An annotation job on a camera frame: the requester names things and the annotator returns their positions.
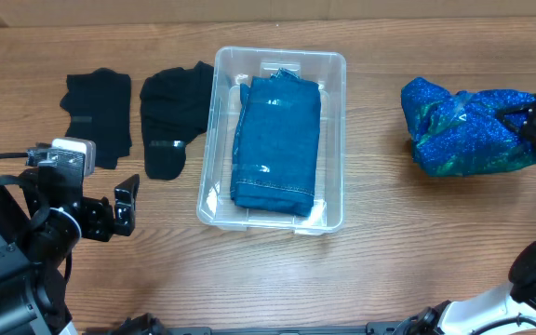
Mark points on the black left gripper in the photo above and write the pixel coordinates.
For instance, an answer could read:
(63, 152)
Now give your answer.
(101, 227)

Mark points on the blue sparkly garment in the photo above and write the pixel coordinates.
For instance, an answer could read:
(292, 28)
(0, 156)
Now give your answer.
(459, 134)

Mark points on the blue jeans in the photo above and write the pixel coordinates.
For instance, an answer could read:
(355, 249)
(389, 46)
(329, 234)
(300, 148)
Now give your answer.
(275, 147)

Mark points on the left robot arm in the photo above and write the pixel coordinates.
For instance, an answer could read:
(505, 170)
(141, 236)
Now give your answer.
(43, 215)

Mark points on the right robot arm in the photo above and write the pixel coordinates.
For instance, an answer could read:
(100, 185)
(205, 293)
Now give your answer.
(506, 309)

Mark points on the black folded sock left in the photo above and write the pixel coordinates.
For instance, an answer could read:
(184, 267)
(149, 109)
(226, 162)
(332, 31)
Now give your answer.
(99, 108)

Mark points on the black folded sock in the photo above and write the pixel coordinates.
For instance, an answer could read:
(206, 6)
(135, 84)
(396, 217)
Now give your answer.
(99, 108)
(174, 111)

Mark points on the black folded sock right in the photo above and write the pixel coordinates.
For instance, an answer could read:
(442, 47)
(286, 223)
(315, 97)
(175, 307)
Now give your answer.
(174, 111)

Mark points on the clear plastic storage bin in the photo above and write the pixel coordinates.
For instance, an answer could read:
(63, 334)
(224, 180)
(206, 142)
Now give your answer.
(238, 65)

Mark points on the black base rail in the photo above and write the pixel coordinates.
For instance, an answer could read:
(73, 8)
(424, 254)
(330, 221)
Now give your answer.
(150, 325)

